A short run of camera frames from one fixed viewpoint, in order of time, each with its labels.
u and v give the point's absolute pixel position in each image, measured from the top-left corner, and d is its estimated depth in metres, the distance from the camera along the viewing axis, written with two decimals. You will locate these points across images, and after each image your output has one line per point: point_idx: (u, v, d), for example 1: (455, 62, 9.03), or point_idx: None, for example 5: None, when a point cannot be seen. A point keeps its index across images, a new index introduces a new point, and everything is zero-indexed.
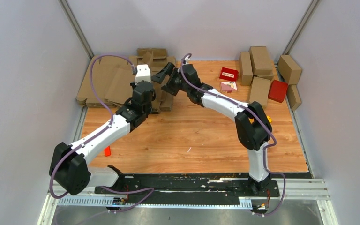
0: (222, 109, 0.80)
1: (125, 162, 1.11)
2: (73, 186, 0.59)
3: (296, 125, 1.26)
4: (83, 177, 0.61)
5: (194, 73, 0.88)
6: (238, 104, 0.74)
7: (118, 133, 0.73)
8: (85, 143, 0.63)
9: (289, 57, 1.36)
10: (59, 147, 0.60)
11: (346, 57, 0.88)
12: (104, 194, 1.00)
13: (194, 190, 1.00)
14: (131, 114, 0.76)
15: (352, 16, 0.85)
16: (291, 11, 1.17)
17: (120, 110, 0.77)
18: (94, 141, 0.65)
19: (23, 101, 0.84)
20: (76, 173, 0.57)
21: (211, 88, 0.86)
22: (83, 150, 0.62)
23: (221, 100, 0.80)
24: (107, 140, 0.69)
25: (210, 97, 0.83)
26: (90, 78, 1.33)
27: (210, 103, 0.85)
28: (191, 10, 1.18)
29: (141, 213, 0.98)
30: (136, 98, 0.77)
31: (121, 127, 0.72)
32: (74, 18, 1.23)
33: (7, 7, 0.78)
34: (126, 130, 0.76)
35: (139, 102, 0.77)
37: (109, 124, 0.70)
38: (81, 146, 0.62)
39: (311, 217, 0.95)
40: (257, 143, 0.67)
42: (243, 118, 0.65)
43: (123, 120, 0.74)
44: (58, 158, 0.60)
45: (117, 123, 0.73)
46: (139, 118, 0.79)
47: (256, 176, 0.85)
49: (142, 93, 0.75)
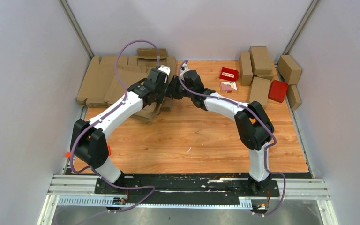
0: (223, 110, 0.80)
1: (124, 163, 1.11)
2: (94, 160, 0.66)
3: (296, 125, 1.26)
4: (103, 151, 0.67)
5: (198, 78, 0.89)
6: (238, 104, 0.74)
7: (131, 109, 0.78)
8: (102, 118, 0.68)
9: (289, 57, 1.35)
10: (78, 123, 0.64)
11: (346, 57, 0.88)
12: (104, 194, 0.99)
13: (194, 190, 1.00)
14: (142, 90, 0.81)
15: (353, 15, 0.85)
16: (291, 11, 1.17)
17: (131, 88, 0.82)
18: (110, 117, 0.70)
19: (22, 101, 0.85)
20: (97, 147, 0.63)
21: (213, 93, 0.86)
22: (101, 125, 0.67)
23: (221, 101, 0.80)
24: (122, 116, 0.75)
25: (213, 100, 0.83)
26: (90, 78, 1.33)
27: (213, 108, 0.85)
28: (191, 10, 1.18)
29: (141, 213, 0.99)
30: (153, 78, 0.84)
31: (134, 103, 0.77)
32: (74, 18, 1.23)
33: (6, 8, 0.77)
34: (139, 106, 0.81)
35: (154, 82, 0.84)
37: (123, 101, 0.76)
38: (99, 121, 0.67)
39: (311, 217, 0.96)
40: (258, 142, 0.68)
42: (243, 116, 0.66)
43: (136, 96, 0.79)
44: (77, 133, 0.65)
45: (131, 99, 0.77)
46: (151, 95, 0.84)
47: (256, 176, 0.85)
49: (160, 73, 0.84)
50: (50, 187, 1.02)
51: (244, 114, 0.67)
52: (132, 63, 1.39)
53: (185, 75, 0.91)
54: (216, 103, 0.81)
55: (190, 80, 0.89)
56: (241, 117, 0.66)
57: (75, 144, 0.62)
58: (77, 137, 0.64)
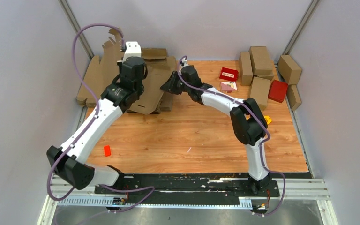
0: (219, 105, 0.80)
1: (125, 163, 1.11)
2: (79, 183, 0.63)
3: (296, 125, 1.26)
4: (86, 173, 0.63)
5: (195, 72, 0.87)
6: (234, 100, 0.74)
7: (109, 119, 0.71)
8: (74, 142, 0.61)
9: (289, 57, 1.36)
10: (50, 152, 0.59)
11: (346, 58, 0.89)
12: (104, 194, 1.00)
13: (194, 190, 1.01)
14: (117, 94, 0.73)
15: (353, 15, 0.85)
16: (291, 11, 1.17)
17: (106, 92, 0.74)
18: (84, 138, 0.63)
19: (23, 101, 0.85)
20: (76, 174, 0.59)
21: (211, 87, 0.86)
22: (74, 151, 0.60)
23: (218, 97, 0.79)
24: (99, 131, 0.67)
25: (209, 95, 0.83)
26: (90, 78, 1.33)
27: (210, 102, 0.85)
28: (190, 10, 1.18)
29: (141, 213, 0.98)
30: (126, 74, 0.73)
31: (109, 114, 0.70)
32: (74, 18, 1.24)
33: (7, 8, 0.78)
34: (118, 112, 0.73)
35: (129, 78, 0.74)
37: (95, 115, 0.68)
38: (71, 147, 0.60)
39: (311, 217, 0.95)
40: (251, 138, 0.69)
42: (238, 112, 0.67)
43: (109, 103, 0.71)
44: (52, 161, 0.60)
45: (104, 109, 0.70)
46: (130, 97, 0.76)
47: (254, 175, 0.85)
49: (132, 67, 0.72)
50: (50, 187, 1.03)
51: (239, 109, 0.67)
52: None
53: (183, 70, 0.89)
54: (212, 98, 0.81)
55: (187, 73, 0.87)
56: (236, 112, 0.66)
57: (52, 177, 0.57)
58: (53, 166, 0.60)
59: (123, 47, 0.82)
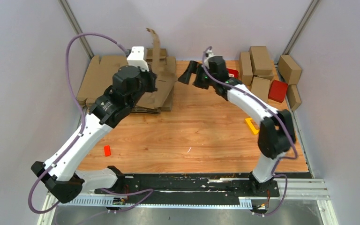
0: (245, 107, 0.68)
1: (125, 163, 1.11)
2: (65, 198, 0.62)
3: (296, 126, 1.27)
4: (70, 189, 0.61)
5: (222, 62, 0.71)
6: (266, 108, 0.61)
7: (96, 136, 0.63)
8: (56, 162, 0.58)
9: (289, 57, 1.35)
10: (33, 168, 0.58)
11: (346, 57, 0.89)
12: (104, 194, 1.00)
13: (194, 190, 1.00)
14: (106, 109, 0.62)
15: (353, 15, 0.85)
16: (291, 11, 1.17)
17: (94, 106, 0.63)
18: (66, 158, 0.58)
19: (23, 101, 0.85)
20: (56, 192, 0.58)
21: (240, 83, 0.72)
22: (56, 171, 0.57)
23: (248, 99, 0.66)
24: (84, 150, 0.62)
25: (237, 93, 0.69)
26: (90, 78, 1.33)
27: (236, 101, 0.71)
28: (191, 10, 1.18)
29: (141, 213, 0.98)
30: (117, 86, 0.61)
31: (95, 133, 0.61)
32: (74, 18, 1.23)
33: (7, 8, 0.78)
34: (107, 129, 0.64)
35: (121, 93, 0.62)
37: (79, 133, 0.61)
38: (52, 167, 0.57)
39: (311, 217, 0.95)
40: (275, 152, 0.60)
42: (269, 124, 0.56)
43: (97, 121, 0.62)
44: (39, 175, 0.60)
45: (90, 127, 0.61)
46: (120, 112, 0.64)
47: (258, 177, 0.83)
49: (124, 81, 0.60)
50: None
51: (271, 122, 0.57)
52: None
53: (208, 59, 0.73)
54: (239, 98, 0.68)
55: (214, 63, 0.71)
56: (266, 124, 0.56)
57: None
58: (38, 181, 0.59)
59: (126, 53, 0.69)
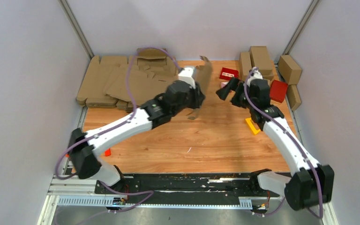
0: (283, 150, 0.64)
1: (125, 163, 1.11)
2: (81, 174, 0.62)
3: (296, 125, 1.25)
4: (93, 167, 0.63)
5: (267, 89, 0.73)
6: (306, 158, 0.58)
7: (138, 130, 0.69)
8: (98, 134, 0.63)
9: (289, 57, 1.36)
10: (75, 133, 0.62)
11: (346, 58, 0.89)
12: (104, 194, 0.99)
13: (194, 190, 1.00)
14: (154, 111, 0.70)
15: (353, 15, 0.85)
16: (291, 11, 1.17)
17: (146, 105, 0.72)
18: (109, 134, 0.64)
19: (23, 101, 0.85)
20: (85, 163, 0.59)
21: (280, 117, 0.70)
22: (95, 141, 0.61)
23: (286, 138, 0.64)
24: (123, 135, 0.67)
25: (276, 129, 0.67)
26: (90, 78, 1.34)
27: (272, 134, 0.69)
28: (191, 10, 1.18)
29: (141, 213, 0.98)
30: (168, 95, 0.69)
31: (140, 124, 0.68)
32: (74, 18, 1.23)
33: (8, 9, 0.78)
34: (147, 127, 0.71)
35: (170, 101, 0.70)
37: (128, 119, 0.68)
38: (94, 137, 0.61)
39: (311, 217, 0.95)
40: (301, 206, 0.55)
42: (304, 177, 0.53)
43: (146, 117, 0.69)
44: (73, 142, 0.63)
45: (138, 118, 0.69)
46: (164, 118, 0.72)
47: (263, 183, 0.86)
49: (176, 93, 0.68)
50: (50, 187, 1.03)
51: (308, 176, 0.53)
52: (132, 63, 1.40)
53: (252, 82, 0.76)
54: (278, 135, 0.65)
55: (257, 87, 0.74)
56: (301, 176, 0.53)
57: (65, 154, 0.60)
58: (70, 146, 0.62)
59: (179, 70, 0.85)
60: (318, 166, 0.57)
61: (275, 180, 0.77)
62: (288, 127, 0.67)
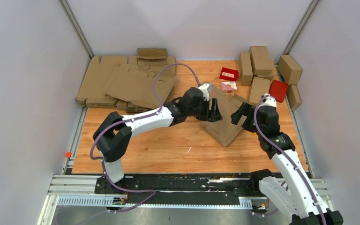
0: (293, 189, 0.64)
1: (125, 162, 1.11)
2: (111, 155, 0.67)
3: (296, 125, 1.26)
4: (122, 149, 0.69)
5: (275, 116, 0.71)
6: (316, 202, 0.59)
7: (161, 123, 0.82)
8: (134, 119, 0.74)
9: (289, 57, 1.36)
10: (112, 116, 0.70)
11: (346, 58, 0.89)
12: (104, 194, 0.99)
13: (194, 190, 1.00)
14: (175, 110, 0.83)
15: (353, 16, 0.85)
16: (291, 11, 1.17)
17: (168, 104, 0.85)
18: (142, 121, 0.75)
19: (22, 101, 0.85)
20: (120, 142, 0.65)
21: (291, 149, 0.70)
22: (131, 124, 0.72)
23: (296, 176, 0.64)
24: (150, 125, 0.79)
25: (286, 164, 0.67)
26: (90, 78, 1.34)
27: (281, 168, 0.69)
28: (191, 10, 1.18)
29: (141, 213, 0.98)
30: (186, 99, 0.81)
31: (165, 118, 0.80)
32: (74, 18, 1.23)
33: (7, 8, 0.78)
34: (168, 122, 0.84)
35: (187, 104, 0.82)
37: (157, 112, 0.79)
38: (131, 121, 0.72)
39: None
40: None
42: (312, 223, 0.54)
43: (169, 113, 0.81)
44: (108, 123, 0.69)
45: (164, 113, 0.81)
46: (182, 117, 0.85)
47: (264, 188, 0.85)
49: (192, 97, 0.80)
50: (50, 187, 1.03)
51: (316, 222, 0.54)
52: (132, 63, 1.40)
53: (261, 108, 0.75)
54: (288, 171, 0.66)
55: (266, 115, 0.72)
56: (308, 220, 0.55)
57: (102, 132, 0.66)
58: (107, 126, 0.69)
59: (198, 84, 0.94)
60: (327, 212, 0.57)
61: (280, 196, 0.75)
62: (298, 163, 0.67)
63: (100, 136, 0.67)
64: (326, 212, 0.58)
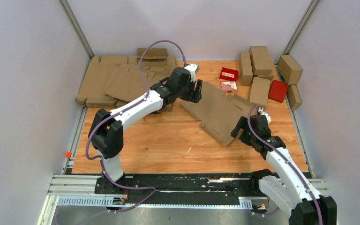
0: (286, 181, 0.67)
1: (125, 162, 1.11)
2: (109, 150, 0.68)
3: (296, 125, 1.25)
4: (118, 142, 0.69)
5: (264, 121, 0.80)
6: (309, 189, 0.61)
7: (152, 107, 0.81)
8: (123, 111, 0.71)
9: (289, 57, 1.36)
10: (99, 113, 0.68)
11: (346, 58, 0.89)
12: (103, 194, 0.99)
13: (194, 190, 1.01)
14: (164, 90, 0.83)
15: (353, 16, 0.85)
16: (292, 11, 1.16)
17: (155, 86, 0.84)
18: (131, 111, 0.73)
19: (22, 101, 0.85)
20: (114, 137, 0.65)
21: (281, 147, 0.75)
22: (121, 117, 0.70)
23: (288, 168, 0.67)
24: (141, 112, 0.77)
25: (278, 159, 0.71)
26: (90, 78, 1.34)
27: (274, 164, 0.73)
28: (191, 10, 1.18)
29: (141, 213, 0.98)
30: (174, 78, 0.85)
31: (154, 102, 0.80)
32: (74, 18, 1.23)
33: (7, 8, 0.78)
34: (159, 105, 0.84)
35: (176, 82, 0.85)
37: (144, 98, 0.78)
38: (120, 114, 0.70)
39: None
40: None
42: (305, 209, 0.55)
43: (158, 95, 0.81)
44: (98, 121, 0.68)
45: (152, 97, 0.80)
46: (172, 96, 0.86)
47: (264, 188, 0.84)
49: (181, 74, 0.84)
50: (50, 187, 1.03)
51: (309, 207, 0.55)
52: (132, 63, 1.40)
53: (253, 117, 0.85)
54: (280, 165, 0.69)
55: (256, 120, 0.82)
56: (303, 206, 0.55)
57: (93, 131, 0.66)
58: (96, 125, 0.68)
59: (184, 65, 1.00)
60: (320, 198, 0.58)
61: (280, 193, 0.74)
62: (289, 158, 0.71)
63: (93, 136, 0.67)
64: (318, 198, 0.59)
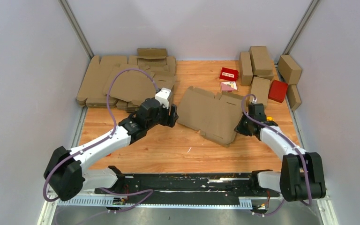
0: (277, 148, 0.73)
1: (125, 163, 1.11)
2: (65, 193, 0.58)
3: (296, 125, 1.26)
4: (77, 184, 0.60)
5: (260, 107, 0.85)
6: (294, 146, 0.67)
7: (118, 144, 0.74)
8: (83, 150, 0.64)
9: (289, 57, 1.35)
10: (57, 152, 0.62)
11: (346, 57, 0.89)
12: (104, 194, 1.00)
13: (194, 190, 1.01)
14: (132, 127, 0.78)
15: (353, 15, 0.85)
16: (292, 11, 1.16)
17: (123, 122, 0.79)
18: (93, 150, 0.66)
19: (23, 101, 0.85)
20: (71, 179, 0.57)
21: (275, 124, 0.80)
22: (81, 157, 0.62)
23: (278, 137, 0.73)
24: (105, 150, 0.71)
25: (270, 131, 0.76)
26: (90, 78, 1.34)
27: (267, 139, 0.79)
28: (191, 10, 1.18)
29: (141, 213, 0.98)
30: (142, 112, 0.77)
31: (121, 138, 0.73)
32: (74, 18, 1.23)
33: (7, 8, 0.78)
34: (126, 141, 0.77)
35: (145, 117, 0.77)
37: (109, 135, 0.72)
38: (80, 153, 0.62)
39: (311, 217, 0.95)
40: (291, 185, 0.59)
42: (291, 160, 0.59)
43: (125, 131, 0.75)
44: (54, 162, 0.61)
45: (119, 133, 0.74)
46: (141, 132, 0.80)
47: (264, 181, 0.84)
49: (148, 108, 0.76)
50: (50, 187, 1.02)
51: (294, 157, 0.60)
52: (131, 63, 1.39)
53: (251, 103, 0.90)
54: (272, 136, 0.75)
55: (252, 106, 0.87)
56: (288, 156, 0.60)
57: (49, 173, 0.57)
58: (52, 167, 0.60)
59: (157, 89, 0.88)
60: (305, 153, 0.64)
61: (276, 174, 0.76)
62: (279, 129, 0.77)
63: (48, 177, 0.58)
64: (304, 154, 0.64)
